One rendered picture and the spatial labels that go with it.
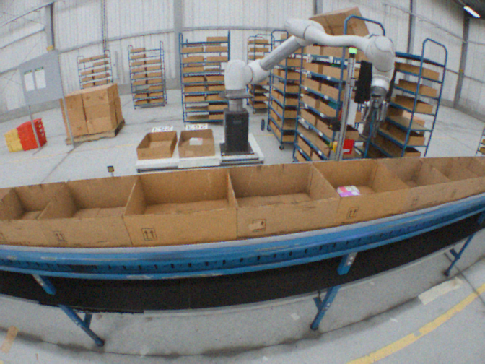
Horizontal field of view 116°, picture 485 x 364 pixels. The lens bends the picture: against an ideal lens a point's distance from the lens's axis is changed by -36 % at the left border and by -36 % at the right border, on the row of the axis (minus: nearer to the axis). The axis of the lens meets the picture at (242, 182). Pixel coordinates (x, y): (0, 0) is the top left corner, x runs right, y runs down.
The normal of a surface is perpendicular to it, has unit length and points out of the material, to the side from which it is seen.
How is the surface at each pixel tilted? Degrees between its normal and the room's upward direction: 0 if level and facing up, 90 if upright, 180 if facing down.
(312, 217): 91
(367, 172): 90
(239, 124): 90
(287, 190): 89
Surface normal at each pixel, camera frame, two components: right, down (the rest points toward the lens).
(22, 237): 0.16, 0.52
